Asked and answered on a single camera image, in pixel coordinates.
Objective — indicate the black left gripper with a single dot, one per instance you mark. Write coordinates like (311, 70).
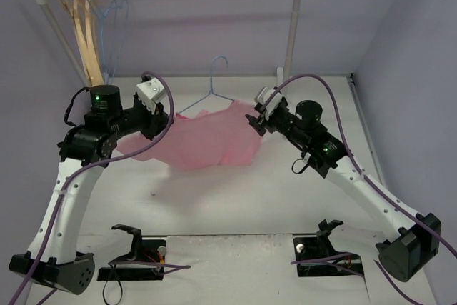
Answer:
(155, 121)

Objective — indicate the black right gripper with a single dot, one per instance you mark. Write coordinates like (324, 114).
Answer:
(264, 121)

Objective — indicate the pink t shirt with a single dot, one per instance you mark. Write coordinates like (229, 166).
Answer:
(209, 139)

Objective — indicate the blue wire hanger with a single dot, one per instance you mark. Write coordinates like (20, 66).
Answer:
(105, 23)
(211, 91)
(123, 20)

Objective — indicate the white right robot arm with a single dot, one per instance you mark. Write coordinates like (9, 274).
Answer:
(406, 240)

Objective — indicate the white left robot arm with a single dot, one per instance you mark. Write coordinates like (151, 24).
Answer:
(52, 259)

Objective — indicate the wooden hanger middle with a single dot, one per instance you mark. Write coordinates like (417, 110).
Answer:
(87, 40)

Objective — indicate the wooden hanger right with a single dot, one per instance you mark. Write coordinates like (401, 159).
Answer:
(93, 44)

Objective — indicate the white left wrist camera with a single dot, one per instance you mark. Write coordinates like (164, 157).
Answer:
(151, 92)

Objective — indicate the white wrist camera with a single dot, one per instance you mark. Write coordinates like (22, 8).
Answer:
(151, 92)
(267, 100)

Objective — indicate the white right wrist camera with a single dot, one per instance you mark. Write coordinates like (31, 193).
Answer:
(267, 100)

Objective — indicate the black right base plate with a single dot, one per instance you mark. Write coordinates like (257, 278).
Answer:
(322, 260)

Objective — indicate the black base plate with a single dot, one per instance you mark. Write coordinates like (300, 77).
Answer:
(322, 260)
(129, 268)

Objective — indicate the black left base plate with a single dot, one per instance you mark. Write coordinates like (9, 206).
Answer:
(129, 268)

